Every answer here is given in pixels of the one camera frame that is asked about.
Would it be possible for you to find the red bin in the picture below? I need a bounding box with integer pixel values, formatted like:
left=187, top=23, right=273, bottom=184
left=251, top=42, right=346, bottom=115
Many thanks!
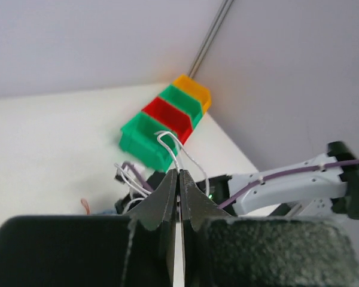
left=142, top=97, right=193, bottom=144

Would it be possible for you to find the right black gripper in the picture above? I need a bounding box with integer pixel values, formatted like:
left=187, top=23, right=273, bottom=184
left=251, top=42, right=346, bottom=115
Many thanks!
left=114, top=172, right=166, bottom=215

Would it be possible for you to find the right aluminium frame post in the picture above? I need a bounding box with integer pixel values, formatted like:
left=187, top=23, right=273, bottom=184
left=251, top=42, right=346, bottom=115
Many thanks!
left=187, top=0, right=235, bottom=78

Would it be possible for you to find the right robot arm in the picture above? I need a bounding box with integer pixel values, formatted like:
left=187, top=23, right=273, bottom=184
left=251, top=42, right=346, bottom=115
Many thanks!
left=178, top=141, right=359, bottom=222

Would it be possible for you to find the yellow bin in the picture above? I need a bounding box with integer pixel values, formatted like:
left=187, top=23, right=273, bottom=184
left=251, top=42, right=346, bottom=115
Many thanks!
left=172, top=75, right=212, bottom=114

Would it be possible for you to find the far green bin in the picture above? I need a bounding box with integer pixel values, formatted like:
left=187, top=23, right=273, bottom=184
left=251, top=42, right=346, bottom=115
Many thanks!
left=159, top=85, right=203, bottom=129

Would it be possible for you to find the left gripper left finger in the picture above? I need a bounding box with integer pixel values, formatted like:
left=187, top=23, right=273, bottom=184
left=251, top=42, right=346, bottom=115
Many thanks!
left=0, top=170, right=178, bottom=286

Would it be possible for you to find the green bin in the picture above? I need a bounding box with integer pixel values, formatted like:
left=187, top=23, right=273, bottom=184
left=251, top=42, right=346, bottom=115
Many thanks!
left=159, top=85, right=203, bottom=129
left=119, top=112, right=178, bottom=172

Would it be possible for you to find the near green bin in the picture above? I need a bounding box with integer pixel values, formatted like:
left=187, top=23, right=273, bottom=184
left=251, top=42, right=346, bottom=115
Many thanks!
left=119, top=112, right=178, bottom=172

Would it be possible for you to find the coloured wire bundle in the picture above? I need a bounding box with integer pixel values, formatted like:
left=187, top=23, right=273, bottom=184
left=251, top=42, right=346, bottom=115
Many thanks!
left=80, top=197, right=120, bottom=216

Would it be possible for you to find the white wire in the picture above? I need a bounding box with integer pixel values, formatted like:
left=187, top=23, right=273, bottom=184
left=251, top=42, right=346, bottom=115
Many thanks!
left=113, top=130, right=212, bottom=215

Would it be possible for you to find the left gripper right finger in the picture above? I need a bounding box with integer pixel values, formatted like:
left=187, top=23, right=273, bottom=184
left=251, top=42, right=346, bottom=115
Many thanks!
left=179, top=170, right=359, bottom=286

